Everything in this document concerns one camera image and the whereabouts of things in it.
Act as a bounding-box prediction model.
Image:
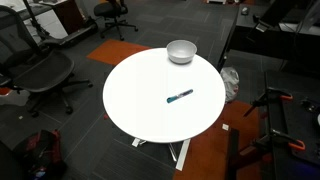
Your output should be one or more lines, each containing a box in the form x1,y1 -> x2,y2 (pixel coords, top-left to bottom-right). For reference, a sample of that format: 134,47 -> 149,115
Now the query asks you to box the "dark brown cabinet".
53,0 -> 88,34

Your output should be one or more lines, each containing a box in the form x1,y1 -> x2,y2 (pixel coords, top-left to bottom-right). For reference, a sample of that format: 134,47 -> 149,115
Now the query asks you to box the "black electric scooter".
22,0 -> 99,48

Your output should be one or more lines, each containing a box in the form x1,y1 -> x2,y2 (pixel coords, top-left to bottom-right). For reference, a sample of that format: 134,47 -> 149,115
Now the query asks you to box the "black clamp orange handle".
243,87 -> 294,118
246,129 -> 306,158

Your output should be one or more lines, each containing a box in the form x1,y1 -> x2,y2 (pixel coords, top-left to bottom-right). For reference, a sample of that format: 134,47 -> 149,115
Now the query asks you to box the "red and black backpack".
13,129 -> 68,180

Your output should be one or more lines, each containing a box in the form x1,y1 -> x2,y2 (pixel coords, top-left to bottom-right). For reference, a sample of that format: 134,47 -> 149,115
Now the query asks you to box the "black robot stand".
264,69 -> 320,180

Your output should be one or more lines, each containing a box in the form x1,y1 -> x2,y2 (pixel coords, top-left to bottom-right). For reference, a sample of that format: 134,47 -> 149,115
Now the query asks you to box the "white cabinet desk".
0,0 -> 69,40

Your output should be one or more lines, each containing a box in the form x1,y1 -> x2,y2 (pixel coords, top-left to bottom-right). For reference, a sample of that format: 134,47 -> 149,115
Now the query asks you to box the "black office desk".
216,0 -> 320,78

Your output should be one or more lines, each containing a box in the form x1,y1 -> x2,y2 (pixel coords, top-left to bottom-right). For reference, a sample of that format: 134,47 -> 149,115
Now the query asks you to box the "teal capped marker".
166,88 -> 194,104

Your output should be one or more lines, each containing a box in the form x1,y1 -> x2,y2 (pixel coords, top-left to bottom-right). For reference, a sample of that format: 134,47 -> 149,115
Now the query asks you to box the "black mesh office chair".
0,4 -> 94,118

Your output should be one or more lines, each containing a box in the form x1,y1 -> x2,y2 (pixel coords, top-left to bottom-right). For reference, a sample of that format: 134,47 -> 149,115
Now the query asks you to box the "black swivel office chair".
93,0 -> 139,42

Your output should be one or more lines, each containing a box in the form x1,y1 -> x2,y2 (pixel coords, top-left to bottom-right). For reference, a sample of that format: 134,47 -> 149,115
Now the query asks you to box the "white plastic bag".
219,66 -> 240,103

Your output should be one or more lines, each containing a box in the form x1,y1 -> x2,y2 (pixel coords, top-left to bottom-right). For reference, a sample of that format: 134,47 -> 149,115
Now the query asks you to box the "white ceramic bowl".
166,39 -> 198,65

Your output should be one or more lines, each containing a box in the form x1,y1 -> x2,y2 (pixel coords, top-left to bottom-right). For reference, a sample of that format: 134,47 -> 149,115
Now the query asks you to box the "black desk device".
252,13 -> 273,33

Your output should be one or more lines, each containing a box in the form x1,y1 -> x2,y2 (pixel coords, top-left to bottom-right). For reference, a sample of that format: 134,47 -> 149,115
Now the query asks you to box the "black metal post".
225,128 -> 242,180

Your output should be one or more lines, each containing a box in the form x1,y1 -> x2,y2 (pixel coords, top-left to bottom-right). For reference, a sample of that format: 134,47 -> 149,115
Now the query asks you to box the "white metal table base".
131,137 -> 192,172

